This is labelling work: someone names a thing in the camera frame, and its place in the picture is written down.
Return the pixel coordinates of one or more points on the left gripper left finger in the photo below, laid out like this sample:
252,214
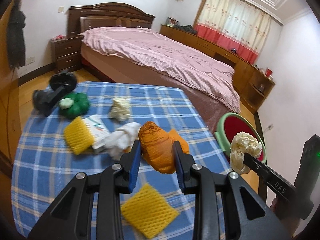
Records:
69,216

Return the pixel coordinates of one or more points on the white printed packet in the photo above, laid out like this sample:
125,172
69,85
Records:
99,131

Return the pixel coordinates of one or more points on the cream paper ball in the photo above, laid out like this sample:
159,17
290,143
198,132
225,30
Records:
243,143

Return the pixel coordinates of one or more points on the red cup on cabinet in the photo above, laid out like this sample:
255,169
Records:
268,72

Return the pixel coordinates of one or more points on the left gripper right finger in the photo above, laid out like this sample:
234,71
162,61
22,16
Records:
226,199

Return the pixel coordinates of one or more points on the long wooden cabinet desk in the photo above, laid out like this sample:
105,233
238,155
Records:
252,85

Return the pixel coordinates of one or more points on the black hanging jacket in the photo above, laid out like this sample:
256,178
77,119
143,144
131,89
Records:
15,38

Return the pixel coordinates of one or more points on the bed with pink cover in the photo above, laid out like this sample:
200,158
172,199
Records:
143,56

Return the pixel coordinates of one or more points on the dark wooden nightstand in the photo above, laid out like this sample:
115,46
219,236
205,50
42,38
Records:
66,53

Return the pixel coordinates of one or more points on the orange snack bag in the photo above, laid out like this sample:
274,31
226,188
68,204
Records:
157,147

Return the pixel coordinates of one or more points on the white sock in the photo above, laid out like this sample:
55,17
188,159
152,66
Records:
121,139

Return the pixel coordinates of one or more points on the dark wooden headboard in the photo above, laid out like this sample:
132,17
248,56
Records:
84,17

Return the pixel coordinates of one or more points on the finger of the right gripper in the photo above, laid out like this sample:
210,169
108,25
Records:
279,185

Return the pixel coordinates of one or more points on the red green-rimmed trash bin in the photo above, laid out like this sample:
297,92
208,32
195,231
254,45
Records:
229,126

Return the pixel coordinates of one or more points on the pink item on nightstand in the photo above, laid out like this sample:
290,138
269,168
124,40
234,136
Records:
58,37

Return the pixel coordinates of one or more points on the wooden wardrobe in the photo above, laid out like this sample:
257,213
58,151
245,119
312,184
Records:
10,116

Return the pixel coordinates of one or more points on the person's right hand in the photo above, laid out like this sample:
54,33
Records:
291,223

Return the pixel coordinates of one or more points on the yellow foam net square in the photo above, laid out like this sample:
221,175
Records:
148,211

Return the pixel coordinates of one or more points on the blue plaid tablecloth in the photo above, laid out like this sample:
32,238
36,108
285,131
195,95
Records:
44,163

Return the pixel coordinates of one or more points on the yellow foam net sleeve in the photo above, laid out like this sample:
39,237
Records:
78,136

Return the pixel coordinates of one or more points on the floral cream red curtain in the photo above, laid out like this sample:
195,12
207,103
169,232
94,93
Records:
234,24

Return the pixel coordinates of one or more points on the green clover toy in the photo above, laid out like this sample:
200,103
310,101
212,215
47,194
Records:
73,105

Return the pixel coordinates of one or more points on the dark clothes pile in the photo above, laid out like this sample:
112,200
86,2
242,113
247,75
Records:
186,28

